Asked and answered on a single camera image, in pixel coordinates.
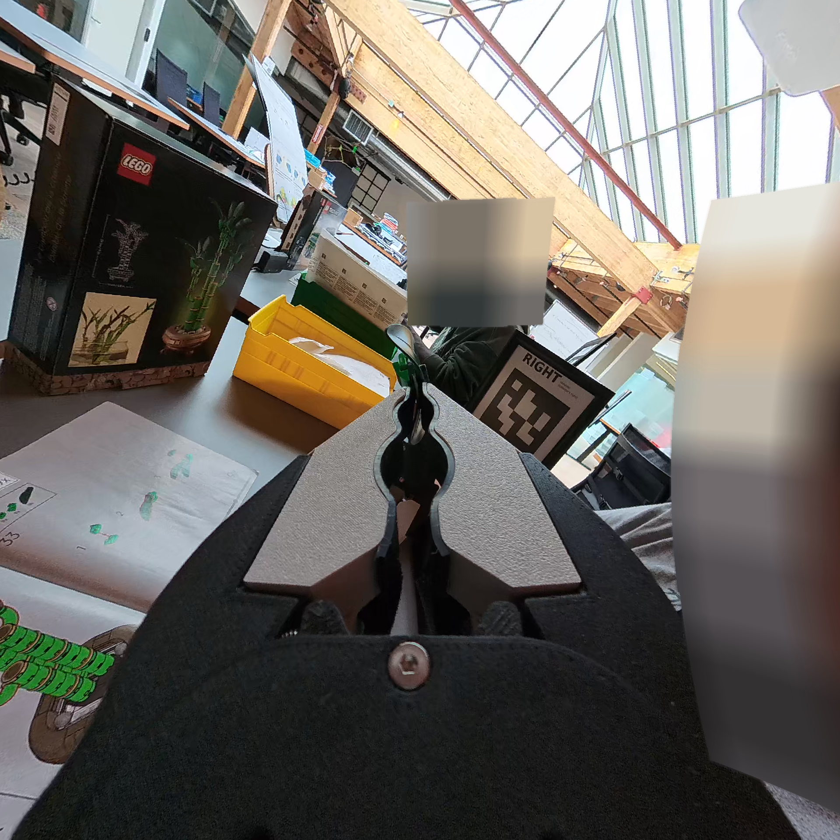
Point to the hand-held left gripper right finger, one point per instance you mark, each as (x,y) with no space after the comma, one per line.
(505,518)

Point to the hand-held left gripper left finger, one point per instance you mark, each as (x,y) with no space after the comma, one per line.
(315,518)

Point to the small grey piece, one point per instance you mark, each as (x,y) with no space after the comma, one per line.
(403,344)

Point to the lego instruction booklet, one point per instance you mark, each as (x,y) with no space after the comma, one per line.
(98,472)

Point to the black lego set box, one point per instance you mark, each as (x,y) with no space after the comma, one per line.
(131,262)

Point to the whiteboard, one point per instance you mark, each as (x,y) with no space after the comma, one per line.
(564,328)

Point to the black mesh chair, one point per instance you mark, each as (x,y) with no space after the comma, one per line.
(623,466)

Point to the yellow plastic bin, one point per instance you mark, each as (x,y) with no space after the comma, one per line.
(289,380)

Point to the person's grey printed shirt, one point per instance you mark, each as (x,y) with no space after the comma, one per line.
(643,544)

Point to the white plastic bag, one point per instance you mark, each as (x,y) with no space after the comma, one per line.
(341,364)

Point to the green plastic bin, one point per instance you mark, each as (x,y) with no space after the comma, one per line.
(328,315)

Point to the white cardboard box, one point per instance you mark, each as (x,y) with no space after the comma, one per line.
(354,275)

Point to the red ceiling pipe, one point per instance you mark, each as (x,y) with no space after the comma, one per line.
(564,121)

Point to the white poster board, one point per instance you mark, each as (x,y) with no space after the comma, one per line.
(282,124)

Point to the white hanging box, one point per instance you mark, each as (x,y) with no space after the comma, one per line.
(794,39)

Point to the wooden edged desk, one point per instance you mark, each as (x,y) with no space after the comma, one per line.
(85,72)

